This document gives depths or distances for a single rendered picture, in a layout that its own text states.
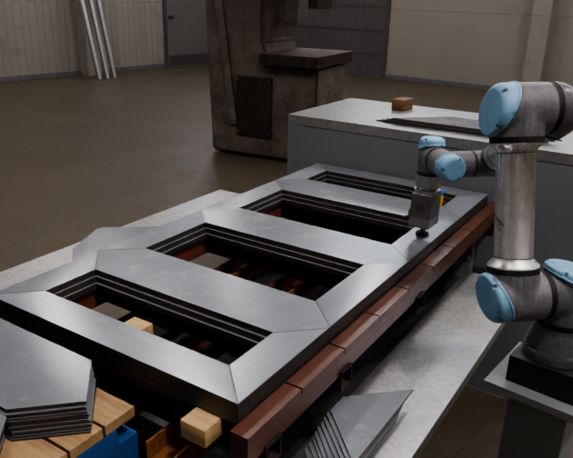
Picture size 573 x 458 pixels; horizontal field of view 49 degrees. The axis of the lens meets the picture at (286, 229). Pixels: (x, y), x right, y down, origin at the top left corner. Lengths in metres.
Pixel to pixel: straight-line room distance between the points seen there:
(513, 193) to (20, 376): 1.08
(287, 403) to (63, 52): 11.64
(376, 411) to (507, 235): 0.48
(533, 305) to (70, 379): 0.99
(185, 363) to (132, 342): 0.14
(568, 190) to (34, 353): 1.83
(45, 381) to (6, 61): 10.93
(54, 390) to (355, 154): 1.76
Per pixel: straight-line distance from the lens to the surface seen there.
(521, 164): 1.45
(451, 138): 2.50
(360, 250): 1.81
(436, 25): 12.49
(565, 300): 1.54
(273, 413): 1.20
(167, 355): 1.30
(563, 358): 1.60
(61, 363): 1.35
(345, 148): 2.69
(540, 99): 1.45
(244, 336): 1.42
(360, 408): 1.41
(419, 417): 1.47
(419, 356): 1.68
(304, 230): 1.94
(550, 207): 2.46
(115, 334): 1.39
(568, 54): 11.63
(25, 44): 12.23
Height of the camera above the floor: 1.55
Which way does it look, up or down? 21 degrees down
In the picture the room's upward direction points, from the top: 2 degrees clockwise
